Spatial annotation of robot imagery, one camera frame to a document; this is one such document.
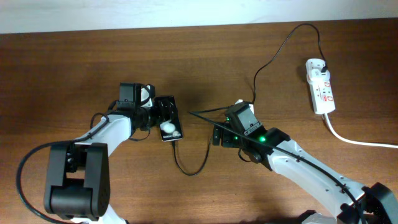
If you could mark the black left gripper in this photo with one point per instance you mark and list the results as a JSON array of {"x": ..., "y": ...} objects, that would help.
[{"x": 160, "y": 116}]

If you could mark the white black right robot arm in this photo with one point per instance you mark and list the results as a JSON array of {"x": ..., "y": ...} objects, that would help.
[{"x": 346, "y": 200}]

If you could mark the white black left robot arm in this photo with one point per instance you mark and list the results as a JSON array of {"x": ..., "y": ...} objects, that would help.
[{"x": 77, "y": 186}]

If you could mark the white charger adapter plug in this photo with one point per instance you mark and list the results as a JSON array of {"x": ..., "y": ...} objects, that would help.
[{"x": 315, "y": 68}]

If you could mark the white power strip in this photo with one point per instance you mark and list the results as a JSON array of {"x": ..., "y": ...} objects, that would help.
[{"x": 322, "y": 96}]

